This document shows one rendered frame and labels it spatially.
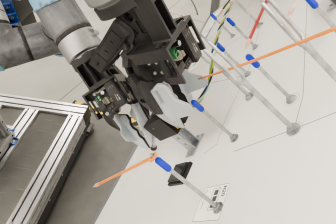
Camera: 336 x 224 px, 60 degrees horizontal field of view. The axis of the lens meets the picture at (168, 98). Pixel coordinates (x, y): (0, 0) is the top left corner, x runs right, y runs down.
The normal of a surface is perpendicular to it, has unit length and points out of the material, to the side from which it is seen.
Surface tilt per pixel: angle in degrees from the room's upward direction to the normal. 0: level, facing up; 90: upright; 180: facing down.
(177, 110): 91
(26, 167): 0
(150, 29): 95
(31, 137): 0
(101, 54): 93
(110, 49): 93
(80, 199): 0
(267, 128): 52
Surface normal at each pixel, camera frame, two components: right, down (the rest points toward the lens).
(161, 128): -0.43, 0.70
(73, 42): -0.07, 0.08
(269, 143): -0.73, -0.64
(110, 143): 0.00, -0.71
